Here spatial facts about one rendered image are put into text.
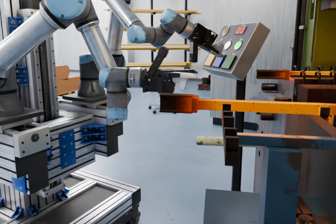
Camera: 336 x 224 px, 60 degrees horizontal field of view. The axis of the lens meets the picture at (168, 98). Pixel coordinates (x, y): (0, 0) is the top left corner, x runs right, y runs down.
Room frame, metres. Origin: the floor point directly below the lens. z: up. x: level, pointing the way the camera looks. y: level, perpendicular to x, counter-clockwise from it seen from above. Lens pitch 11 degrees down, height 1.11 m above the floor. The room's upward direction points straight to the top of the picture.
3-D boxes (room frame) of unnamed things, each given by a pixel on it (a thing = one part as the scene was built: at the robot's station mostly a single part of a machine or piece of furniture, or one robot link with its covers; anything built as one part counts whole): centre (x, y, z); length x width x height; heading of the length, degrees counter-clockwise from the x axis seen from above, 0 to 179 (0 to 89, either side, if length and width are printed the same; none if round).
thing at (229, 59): (1.45, -0.30, 1.01); 0.07 x 0.05 x 0.07; 19
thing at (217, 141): (1.37, -0.36, 0.62); 0.44 x 0.05 x 0.05; 84
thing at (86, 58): (1.60, 0.42, 0.98); 0.13 x 0.12 x 0.14; 137
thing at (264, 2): (3.90, -1.40, 0.89); 1.41 x 1.06 x 1.77; 59
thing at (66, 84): (5.88, 2.29, 0.33); 1.16 x 0.88 x 0.65; 148
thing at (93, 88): (1.60, 0.43, 0.87); 0.15 x 0.15 x 0.10
